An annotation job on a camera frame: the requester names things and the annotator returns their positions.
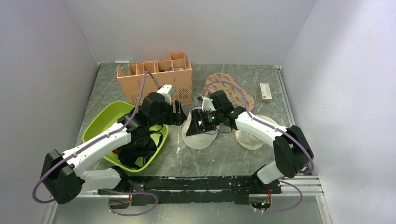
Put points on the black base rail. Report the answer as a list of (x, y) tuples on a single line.
[(183, 198)]

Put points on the small white red box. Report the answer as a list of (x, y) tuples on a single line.
[(265, 91)]

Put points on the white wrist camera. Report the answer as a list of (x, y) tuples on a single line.
[(206, 104), (167, 91)]

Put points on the orange plastic organizer box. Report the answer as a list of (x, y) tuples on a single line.
[(176, 71)]

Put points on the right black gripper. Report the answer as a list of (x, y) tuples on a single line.
[(194, 128)]

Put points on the black garment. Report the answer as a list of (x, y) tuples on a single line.
[(136, 154)]

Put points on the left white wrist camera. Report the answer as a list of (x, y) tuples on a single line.
[(167, 91)]

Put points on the white round mesh laundry bag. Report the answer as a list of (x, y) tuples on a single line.
[(199, 141)]

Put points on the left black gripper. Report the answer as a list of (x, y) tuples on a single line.
[(176, 118)]

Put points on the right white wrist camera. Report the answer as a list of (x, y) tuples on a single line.
[(206, 104)]

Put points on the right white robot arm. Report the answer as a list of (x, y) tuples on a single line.
[(291, 149)]

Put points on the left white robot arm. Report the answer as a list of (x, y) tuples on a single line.
[(65, 174)]

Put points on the green plastic basin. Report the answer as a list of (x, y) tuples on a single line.
[(107, 117)]

